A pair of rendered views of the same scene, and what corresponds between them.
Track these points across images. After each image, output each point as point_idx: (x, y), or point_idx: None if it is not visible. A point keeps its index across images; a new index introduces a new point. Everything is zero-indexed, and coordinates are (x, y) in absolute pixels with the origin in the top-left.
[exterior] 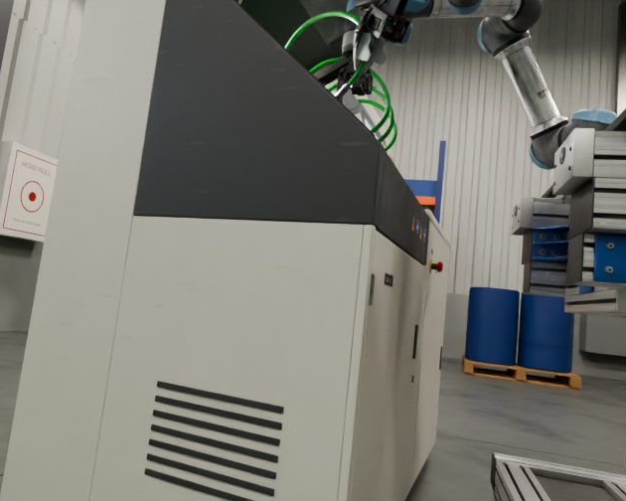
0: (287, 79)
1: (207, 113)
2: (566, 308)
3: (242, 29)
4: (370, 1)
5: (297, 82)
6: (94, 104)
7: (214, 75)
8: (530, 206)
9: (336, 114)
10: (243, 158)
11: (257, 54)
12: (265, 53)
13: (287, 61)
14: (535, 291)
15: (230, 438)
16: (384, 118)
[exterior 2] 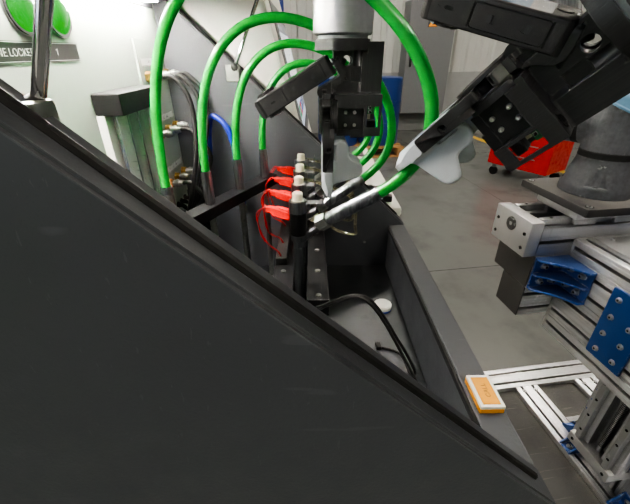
0: (343, 411)
1: (114, 465)
2: (548, 327)
3: (135, 270)
4: (496, 37)
5: (373, 418)
6: None
7: (86, 391)
8: (539, 234)
9: (473, 473)
10: None
11: (228, 350)
12: (257, 349)
13: (338, 374)
14: (521, 313)
15: None
16: (385, 158)
